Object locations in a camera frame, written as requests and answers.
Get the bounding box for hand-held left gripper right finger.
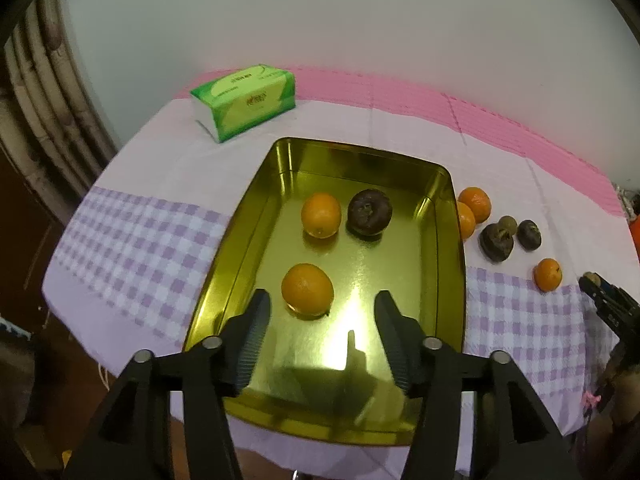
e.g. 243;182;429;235
374;290;583;480

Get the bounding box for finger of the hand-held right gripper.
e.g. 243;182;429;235
579;272;640;312
592;299;640;342

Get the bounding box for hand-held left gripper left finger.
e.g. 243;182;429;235
62;288;273;480

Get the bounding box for gold metal tray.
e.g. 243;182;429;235
181;136;468;447

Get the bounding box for dark purple round fruit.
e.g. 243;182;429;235
478;222;515;263
347;188;394;237
516;219;543;251

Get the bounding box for orange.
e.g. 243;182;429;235
281;263;335;317
533;258;563;292
301;192;343;239
456;201;477;241
457;186;493;224

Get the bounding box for pink and purple checkered tablecloth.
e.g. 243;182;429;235
41;65;628;480

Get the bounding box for green tissue pack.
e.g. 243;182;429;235
189;63;297;145

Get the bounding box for beige curtain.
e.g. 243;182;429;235
0;0;118;221

